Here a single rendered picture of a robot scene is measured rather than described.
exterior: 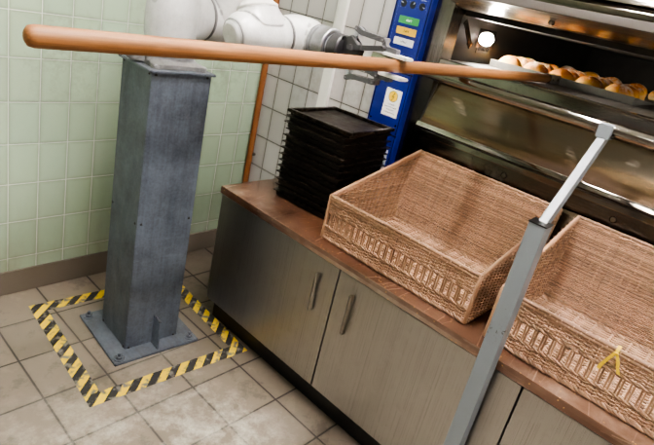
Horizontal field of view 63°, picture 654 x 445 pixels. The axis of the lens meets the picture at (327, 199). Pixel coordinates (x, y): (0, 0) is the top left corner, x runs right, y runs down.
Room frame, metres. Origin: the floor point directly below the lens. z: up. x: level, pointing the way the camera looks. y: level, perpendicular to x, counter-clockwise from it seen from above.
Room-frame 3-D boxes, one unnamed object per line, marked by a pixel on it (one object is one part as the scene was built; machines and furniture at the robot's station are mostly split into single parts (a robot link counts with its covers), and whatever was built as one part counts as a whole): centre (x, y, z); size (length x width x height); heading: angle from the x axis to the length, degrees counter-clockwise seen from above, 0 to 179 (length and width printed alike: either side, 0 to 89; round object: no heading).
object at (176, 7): (1.69, 0.58, 1.17); 0.18 x 0.16 x 0.22; 152
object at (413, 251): (1.61, -0.37, 0.72); 0.56 x 0.49 x 0.28; 51
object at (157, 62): (1.66, 0.59, 1.03); 0.22 x 0.18 x 0.06; 138
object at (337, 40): (1.39, 0.04, 1.19); 0.09 x 0.07 x 0.08; 51
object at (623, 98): (2.21, -0.83, 1.20); 0.55 x 0.36 x 0.03; 51
